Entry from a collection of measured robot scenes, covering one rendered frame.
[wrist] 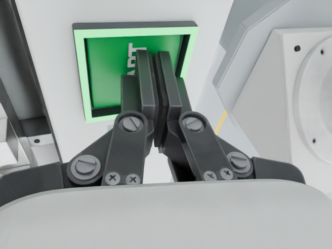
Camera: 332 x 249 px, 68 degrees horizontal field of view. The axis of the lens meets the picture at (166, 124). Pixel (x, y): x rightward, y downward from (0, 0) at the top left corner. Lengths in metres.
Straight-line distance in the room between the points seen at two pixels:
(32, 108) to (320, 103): 0.37
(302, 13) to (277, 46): 0.06
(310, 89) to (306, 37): 0.07
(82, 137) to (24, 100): 0.18
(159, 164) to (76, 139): 0.08
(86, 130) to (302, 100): 0.29
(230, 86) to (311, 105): 0.12
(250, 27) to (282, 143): 0.16
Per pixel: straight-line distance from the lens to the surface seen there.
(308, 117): 0.38
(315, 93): 0.39
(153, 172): 0.23
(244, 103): 0.43
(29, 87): 0.32
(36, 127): 0.34
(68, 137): 0.16
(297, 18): 0.40
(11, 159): 0.27
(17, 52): 0.29
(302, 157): 0.39
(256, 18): 0.37
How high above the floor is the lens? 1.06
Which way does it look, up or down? 36 degrees down
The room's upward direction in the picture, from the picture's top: 156 degrees clockwise
